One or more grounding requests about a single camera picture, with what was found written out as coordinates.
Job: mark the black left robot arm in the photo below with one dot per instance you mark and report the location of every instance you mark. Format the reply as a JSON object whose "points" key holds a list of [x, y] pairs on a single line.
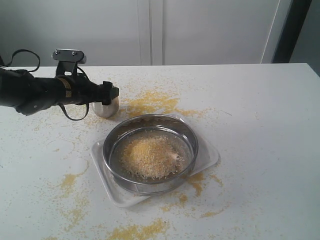
{"points": [[28, 94]]}

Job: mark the stainless steel cup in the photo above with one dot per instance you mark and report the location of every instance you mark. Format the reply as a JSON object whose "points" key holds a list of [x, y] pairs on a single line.
{"points": [[106, 111]]}

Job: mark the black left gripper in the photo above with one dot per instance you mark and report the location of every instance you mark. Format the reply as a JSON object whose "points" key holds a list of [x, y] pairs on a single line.
{"points": [[85, 91]]}

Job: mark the black vertical post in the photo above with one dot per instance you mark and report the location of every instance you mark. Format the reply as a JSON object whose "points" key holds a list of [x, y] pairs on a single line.
{"points": [[291, 30]]}

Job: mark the white plastic tray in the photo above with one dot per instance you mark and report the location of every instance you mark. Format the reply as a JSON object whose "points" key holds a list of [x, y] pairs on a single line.
{"points": [[208, 156]]}

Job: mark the grain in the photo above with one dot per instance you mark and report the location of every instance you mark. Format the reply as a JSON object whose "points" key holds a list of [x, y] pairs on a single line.
{"points": [[152, 157]]}

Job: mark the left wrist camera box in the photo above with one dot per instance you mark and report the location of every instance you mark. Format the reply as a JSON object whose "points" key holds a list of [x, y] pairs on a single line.
{"points": [[68, 61]]}

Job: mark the round stainless steel sieve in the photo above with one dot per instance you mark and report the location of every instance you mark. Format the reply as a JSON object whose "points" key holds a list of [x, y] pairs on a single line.
{"points": [[179, 132]]}

